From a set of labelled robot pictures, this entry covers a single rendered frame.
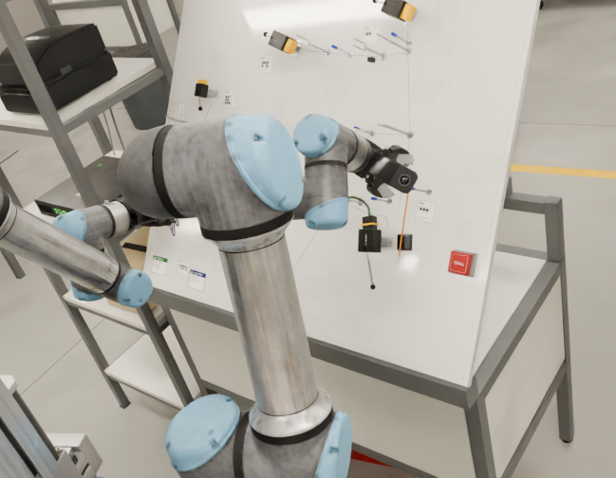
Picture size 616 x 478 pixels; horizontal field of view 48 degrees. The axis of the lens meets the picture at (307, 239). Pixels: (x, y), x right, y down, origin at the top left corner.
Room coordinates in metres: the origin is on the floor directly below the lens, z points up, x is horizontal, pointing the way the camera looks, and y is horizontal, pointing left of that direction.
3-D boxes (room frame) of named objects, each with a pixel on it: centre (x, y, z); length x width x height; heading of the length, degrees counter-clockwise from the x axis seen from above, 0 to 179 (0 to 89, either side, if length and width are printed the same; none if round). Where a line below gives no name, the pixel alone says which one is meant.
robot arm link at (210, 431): (0.72, 0.22, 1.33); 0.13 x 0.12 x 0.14; 68
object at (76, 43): (2.25, 0.62, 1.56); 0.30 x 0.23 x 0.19; 136
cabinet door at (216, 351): (1.76, 0.32, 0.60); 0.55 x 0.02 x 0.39; 45
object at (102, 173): (2.28, 0.65, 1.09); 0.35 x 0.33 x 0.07; 45
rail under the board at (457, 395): (1.55, 0.14, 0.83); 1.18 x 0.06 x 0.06; 45
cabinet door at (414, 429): (1.37, -0.06, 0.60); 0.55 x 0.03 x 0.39; 45
